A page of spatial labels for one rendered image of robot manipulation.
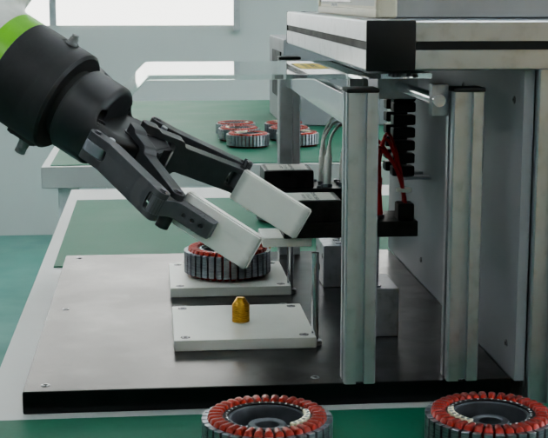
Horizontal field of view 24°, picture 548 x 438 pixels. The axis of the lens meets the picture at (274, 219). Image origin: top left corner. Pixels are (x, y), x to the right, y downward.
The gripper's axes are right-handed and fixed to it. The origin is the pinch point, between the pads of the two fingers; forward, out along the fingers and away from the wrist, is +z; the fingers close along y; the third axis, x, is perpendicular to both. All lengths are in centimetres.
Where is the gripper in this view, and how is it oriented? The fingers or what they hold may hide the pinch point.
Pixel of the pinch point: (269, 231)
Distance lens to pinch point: 105.0
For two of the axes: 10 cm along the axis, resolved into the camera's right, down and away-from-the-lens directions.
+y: -3.0, 1.6, -9.4
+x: 4.7, -8.3, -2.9
